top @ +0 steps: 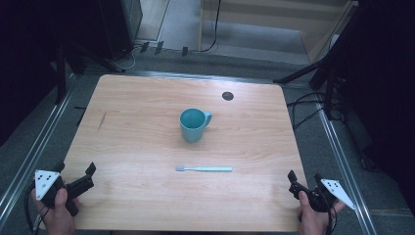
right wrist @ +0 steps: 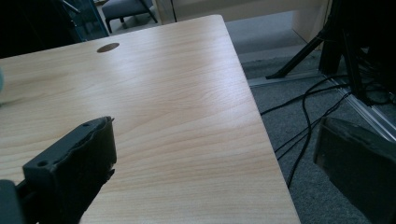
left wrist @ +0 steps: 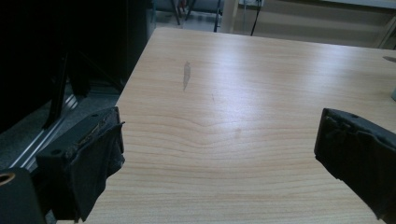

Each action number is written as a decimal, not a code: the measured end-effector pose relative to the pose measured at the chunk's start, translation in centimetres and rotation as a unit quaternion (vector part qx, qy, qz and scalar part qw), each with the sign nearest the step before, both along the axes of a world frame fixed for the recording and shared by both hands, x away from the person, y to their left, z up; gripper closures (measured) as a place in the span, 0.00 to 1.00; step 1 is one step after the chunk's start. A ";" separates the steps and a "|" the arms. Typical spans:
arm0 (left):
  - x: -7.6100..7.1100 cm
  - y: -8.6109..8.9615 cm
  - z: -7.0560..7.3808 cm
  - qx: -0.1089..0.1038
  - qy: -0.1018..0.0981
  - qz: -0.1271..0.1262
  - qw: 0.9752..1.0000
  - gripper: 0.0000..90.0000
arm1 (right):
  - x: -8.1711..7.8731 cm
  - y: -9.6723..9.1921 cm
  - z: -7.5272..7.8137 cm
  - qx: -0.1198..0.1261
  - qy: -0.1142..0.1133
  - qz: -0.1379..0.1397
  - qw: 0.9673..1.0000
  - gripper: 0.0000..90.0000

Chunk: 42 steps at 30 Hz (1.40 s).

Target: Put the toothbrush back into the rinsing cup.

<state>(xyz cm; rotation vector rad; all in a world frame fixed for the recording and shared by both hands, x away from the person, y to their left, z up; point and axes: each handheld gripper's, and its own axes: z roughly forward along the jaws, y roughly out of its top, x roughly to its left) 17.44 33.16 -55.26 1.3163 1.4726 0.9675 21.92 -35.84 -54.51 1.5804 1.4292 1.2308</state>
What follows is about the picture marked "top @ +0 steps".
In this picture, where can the dark round table grommet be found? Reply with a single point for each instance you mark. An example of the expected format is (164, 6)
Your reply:
(227, 96)

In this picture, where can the person's left hand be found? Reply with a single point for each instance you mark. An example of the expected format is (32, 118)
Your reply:
(58, 215)

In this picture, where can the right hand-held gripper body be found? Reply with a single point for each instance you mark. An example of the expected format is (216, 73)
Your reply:
(326, 194)

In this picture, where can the black metal stand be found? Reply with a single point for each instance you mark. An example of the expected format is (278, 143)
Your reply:
(329, 65)
(60, 75)

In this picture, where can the person's right hand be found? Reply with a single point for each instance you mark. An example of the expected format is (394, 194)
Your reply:
(314, 218)

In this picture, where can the metal floor rail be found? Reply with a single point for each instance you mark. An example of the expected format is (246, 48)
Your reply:
(342, 163)
(36, 147)

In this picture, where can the black cabinet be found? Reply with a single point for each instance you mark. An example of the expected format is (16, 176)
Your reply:
(120, 27)

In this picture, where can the black tape strip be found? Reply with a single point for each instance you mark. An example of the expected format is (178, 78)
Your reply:
(159, 48)
(144, 47)
(185, 51)

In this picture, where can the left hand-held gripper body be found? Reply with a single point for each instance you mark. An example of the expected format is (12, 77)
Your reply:
(49, 186)

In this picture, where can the light blue toothbrush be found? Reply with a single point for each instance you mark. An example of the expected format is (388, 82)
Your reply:
(208, 168)

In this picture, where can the teal mug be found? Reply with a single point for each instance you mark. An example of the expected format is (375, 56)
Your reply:
(193, 125)

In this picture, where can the light wooden furniture frame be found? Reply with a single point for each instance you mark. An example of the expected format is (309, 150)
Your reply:
(261, 13)

